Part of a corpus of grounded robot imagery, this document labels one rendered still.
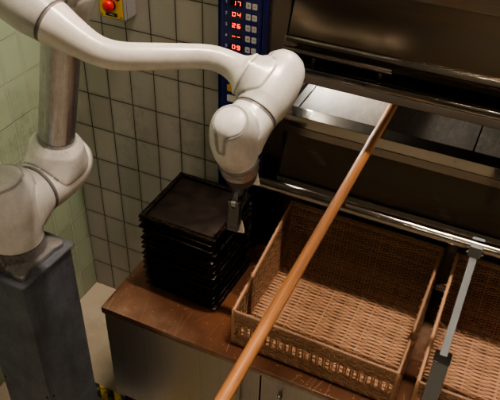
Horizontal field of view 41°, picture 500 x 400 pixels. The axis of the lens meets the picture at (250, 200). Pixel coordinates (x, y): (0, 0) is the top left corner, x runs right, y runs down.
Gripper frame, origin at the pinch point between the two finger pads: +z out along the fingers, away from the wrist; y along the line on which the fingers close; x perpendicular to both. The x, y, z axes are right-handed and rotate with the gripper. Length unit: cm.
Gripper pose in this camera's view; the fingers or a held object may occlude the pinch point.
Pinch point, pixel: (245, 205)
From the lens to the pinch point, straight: 170.5
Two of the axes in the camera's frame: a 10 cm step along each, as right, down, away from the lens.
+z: 0.7, 4.2, 9.1
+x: 9.6, 2.3, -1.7
